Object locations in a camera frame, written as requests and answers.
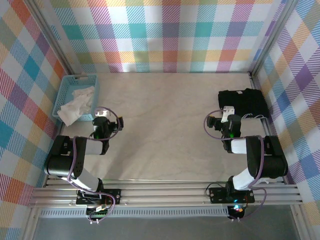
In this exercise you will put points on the white printed t-shirt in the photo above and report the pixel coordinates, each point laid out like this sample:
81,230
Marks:
75,107

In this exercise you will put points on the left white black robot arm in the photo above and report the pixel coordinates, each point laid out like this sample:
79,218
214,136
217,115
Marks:
60,165

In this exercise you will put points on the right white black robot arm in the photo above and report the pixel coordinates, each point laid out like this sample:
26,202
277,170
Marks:
272,160

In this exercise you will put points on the folded black t-shirt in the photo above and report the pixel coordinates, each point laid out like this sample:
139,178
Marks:
250,102

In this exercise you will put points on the blue plastic basket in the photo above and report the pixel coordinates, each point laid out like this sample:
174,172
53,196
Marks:
65,87

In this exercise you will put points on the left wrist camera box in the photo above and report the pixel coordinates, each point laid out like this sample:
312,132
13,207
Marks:
102,113

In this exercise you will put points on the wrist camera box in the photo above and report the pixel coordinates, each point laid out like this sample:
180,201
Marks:
228,111
102,113

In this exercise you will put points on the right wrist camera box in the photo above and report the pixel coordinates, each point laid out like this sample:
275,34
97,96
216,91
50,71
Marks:
228,111

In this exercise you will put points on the aluminium side rail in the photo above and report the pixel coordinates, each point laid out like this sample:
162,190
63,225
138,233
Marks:
266,125

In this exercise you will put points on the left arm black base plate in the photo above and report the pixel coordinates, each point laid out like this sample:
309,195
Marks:
115,193

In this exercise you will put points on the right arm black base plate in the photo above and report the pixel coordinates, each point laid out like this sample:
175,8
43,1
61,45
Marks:
217,195

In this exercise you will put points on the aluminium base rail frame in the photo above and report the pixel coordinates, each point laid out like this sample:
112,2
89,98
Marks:
162,193

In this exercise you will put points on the right aluminium frame post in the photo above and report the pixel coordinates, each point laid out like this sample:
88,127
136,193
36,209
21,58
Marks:
274,32

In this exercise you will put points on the aluminium frame post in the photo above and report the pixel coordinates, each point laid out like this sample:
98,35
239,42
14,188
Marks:
52,32
274,32

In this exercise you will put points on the left aluminium frame post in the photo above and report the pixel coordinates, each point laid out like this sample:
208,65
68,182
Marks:
52,32

